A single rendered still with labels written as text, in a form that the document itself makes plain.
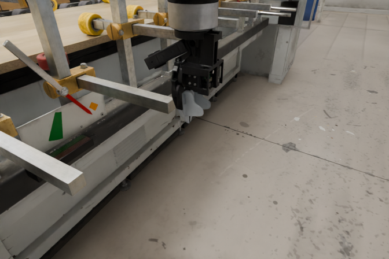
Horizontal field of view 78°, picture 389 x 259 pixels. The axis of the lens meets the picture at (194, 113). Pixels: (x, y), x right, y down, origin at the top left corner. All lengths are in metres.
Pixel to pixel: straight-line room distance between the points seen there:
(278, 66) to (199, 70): 2.42
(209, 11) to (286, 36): 2.34
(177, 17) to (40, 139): 0.49
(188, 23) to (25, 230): 1.04
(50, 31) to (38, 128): 0.24
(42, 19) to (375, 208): 1.71
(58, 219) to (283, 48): 2.41
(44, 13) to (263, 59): 2.55
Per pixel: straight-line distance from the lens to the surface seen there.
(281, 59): 2.82
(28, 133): 0.73
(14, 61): 0.87
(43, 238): 1.29
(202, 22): 0.43
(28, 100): 0.97
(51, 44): 0.72
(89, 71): 0.78
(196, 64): 0.47
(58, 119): 0.75
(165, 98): 0.57
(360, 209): 1.68
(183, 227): 1.35
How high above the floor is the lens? 1.12
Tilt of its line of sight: 31 degrees down
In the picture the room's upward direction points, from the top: straight up
